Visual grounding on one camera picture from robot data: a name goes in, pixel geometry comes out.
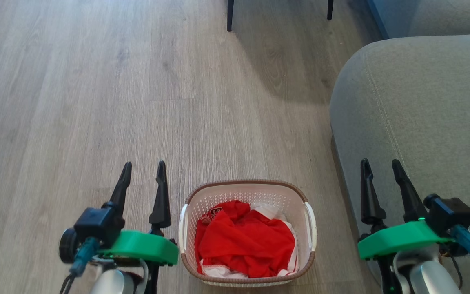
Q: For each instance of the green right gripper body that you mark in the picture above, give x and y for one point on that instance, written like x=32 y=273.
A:
x=402 y=239

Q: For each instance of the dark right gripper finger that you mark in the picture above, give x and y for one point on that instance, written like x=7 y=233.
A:
x=408 y=196
x=369 y=196

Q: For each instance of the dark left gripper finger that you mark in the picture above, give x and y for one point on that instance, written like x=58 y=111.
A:
x=161 y=200
x=121 y=188

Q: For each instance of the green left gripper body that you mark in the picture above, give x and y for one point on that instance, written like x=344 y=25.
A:
x=145 y=247

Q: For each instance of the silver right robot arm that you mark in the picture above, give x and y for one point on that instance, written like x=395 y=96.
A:
x=431 y=273

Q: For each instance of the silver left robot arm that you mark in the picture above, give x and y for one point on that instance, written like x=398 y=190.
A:
x=114 y=281

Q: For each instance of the white laundry basket brown rim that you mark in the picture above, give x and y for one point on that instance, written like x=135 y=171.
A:
x=251 y=192

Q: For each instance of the grey fabric sofa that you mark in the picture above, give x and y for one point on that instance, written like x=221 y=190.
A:
x=422 y=102

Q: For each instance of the blue grey upholstered furniture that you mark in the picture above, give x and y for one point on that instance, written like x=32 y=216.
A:
x=435 y=16

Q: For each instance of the black chair leg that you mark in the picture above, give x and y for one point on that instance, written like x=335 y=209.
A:
x=330 y=8
x=230 y=14

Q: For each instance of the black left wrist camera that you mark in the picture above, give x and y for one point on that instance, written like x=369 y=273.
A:
x=96 y=224

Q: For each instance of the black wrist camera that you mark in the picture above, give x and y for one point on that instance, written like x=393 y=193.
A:
x=96 y=224
x=451 y=214

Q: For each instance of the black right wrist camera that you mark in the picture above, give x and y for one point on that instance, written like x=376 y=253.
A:
x=451 y=214

